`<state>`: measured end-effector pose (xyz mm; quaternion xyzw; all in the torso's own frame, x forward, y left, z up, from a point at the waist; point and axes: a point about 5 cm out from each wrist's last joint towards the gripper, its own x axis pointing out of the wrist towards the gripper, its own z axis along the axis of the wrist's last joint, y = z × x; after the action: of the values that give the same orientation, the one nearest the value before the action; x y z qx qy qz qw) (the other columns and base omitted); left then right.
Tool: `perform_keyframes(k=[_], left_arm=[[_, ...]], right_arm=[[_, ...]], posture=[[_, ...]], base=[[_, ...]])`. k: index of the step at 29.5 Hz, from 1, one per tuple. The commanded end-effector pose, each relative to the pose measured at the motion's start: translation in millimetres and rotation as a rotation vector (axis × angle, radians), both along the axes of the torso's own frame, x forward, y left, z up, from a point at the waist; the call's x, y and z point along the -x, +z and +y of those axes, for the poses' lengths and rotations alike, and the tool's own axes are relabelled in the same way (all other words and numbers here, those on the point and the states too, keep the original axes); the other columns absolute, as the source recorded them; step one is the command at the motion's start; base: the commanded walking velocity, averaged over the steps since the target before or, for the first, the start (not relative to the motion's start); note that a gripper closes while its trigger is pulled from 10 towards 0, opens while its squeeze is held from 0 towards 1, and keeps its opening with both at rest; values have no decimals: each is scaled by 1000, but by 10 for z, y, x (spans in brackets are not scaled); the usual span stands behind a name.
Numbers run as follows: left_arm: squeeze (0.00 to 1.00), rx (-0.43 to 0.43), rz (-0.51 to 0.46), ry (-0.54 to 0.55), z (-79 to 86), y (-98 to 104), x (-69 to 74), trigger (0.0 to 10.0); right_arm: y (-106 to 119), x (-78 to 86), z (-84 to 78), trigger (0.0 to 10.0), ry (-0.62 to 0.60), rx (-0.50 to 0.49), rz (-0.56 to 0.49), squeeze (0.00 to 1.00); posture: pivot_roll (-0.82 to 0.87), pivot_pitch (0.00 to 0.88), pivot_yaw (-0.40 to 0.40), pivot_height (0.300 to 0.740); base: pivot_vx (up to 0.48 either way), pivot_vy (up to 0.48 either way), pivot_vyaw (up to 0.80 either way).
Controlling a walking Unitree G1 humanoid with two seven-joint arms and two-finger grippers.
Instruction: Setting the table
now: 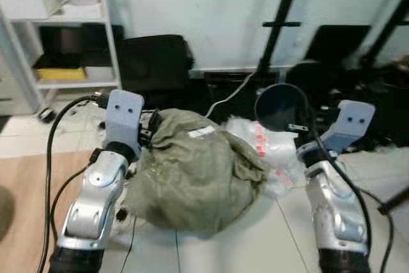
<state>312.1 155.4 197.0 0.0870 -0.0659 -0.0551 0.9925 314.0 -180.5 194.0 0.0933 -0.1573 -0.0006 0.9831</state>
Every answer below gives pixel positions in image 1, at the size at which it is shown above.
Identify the dark blue round bowl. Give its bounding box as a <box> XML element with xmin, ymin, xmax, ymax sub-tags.
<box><xmin>254</xmin><ymin>83</ymin><xmax>310</xmax><ymax>135</ymax></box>

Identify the clear plastic bag red print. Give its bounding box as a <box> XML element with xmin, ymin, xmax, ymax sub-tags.
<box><xmin>224</xmin><ymin>117</ymin><xmax>309</xmax><ymax>198</ymax></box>

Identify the olive green woven sack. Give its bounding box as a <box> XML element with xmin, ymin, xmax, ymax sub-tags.
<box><xmin>121</xmin><ymin>108</ymin><xmax>273</xmax><ymax>235</ymax></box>

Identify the black square case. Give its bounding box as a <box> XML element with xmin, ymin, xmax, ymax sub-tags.
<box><xmin>119</xmin><ymin>34</ymin><xmax>196</xmax><ymax>95</ymax></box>

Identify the white metal shelf rack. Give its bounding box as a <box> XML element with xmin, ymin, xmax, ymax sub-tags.
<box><xmin>0</xmin><ymin>0</ymin><xmax>123</xmax><ymax>115</ymax></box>

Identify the small black caster wheel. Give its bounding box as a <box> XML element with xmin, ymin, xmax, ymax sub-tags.
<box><xmin>37</xmin><ymin>107</ymin><xmax>57</xmax><ymax>124</ymax></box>

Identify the black tripod stand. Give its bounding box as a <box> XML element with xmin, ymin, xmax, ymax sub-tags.
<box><xmin>258</xmin><ymin>0</ymin><xmax>305</xmax><ymax>86</ymax></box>

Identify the yellow flat box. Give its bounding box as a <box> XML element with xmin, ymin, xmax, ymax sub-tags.
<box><xmin>33</xmin><ymin>56</ymin><xmax>87</xmax><ymax>82</ymax></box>

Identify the black slanted stand leg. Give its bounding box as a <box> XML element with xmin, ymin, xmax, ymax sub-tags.
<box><xmin>359</xmin><ymin>0</ymin><xmax>409</xmax><ymax>70</ymax></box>

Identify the black open box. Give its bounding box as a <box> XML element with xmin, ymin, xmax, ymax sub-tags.
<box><xmin>37</xmin><ymin>23</ymin><xmax>123</xmax><ymax>69</ymax></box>

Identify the white storage box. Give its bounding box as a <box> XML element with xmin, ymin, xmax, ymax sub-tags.
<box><xmin>0</xmin><ymin>0</ymin><xmax>50</xmax><ymax>22</ymax></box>

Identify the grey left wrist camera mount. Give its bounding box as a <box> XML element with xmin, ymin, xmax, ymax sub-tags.
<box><xmin>102</xmin><ymin>90</ymin><xmax>145</xmax><ymax>152</ymax></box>

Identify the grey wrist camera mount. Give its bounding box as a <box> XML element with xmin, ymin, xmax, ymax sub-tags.
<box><xmin>102</xmin><ymin>90</ymin><xmax>145</xmax><ymax>152</ymax></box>
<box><xmin>318</xmin><ymin>100</ymin><xmax>376</xmax><ymax>153</ymax></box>

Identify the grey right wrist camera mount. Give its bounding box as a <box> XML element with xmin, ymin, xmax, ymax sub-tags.
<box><xmin>318</xmin><ymin>100</ymin><xmax>376</xmax><ymax>153</ymax></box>

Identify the white floor cable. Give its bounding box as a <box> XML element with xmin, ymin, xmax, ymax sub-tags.
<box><xmin>204</xmin><ymin>71</ymin><xmax>258</xmax><ymax>120</ymax></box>

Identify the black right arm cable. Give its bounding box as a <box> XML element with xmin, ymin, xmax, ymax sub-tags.
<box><xmin>308</xmin><ymin>107</ymin><xmax>394</xmax><ymax>273</ymax></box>

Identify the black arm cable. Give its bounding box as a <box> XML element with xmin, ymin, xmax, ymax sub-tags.
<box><xmin>308</xmin><ymin>107</ymin><xmax>394</xmax><ymax>273</ymax></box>
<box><xmin>37</xmin><ymin>94</ymin><xmax>108</xmax><ymax>273</ymax></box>

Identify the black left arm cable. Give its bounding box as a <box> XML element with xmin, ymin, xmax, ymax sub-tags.
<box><xmin>37</xmin><ymin>94</ymin><xmax>108</xmax><ymax>273</ymax></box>

